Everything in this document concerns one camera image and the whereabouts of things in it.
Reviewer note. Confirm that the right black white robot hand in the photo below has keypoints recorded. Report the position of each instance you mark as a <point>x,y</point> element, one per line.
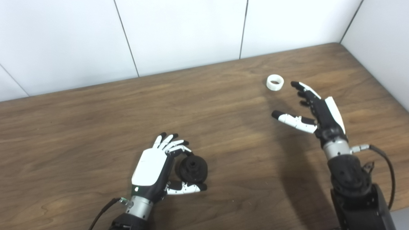
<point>327,118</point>

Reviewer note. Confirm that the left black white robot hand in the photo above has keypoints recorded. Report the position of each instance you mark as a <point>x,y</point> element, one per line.
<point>148,169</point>

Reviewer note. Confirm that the round black part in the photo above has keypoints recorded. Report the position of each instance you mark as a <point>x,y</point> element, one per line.
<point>193,171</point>

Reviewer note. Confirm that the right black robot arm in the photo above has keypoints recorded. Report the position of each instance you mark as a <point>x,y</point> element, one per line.
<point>354,191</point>

